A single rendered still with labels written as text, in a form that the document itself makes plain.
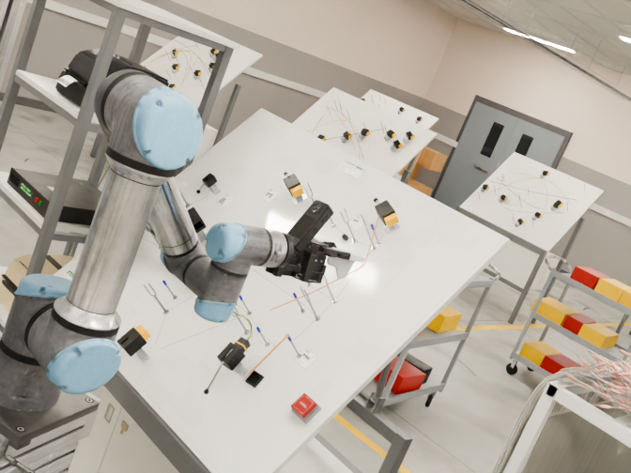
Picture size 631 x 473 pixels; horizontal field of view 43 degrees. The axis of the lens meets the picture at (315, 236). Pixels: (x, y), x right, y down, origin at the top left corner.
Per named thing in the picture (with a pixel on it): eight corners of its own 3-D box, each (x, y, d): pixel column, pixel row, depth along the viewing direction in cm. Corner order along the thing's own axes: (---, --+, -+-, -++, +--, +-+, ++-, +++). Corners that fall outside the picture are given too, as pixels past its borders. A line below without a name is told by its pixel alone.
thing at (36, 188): (44, 221, 277) (50, 204, 276) (5, 183, 300) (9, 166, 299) (126, 232, 301) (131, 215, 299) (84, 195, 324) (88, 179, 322)
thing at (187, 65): (148, 200, 774) (207, 35, 738) (89, 156, 848) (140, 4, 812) (206, 208, 829) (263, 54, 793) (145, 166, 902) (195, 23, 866)
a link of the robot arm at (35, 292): (51, 328, 158) (72, 267, 155) (79, 364, 149) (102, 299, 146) (-9, 326, 150) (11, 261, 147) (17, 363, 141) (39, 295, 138)
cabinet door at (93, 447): (84, 508, 248) (124, 397, 240) (13, 408, 284) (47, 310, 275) (89, 507, 250) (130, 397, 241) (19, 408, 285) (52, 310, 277)
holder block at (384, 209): (386, 208, 249) (378, 188, 243) (402, 230, 242) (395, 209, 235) (373, 215, 249) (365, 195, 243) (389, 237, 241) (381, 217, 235)
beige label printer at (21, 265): (16, 323, 288) (32, 273, 284) (-10, 295, 301) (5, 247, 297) (88, 322, 311) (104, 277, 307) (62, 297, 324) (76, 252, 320)
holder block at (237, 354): (222, 364, 222) (216, 357, 219) (236, 349, 224) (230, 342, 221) (232, 371, 219) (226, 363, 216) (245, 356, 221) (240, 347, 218)
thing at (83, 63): (84, 112, 271) (101, 56, 267) (52, 90, 285) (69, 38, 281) (157, 129, 293) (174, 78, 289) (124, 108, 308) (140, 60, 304)
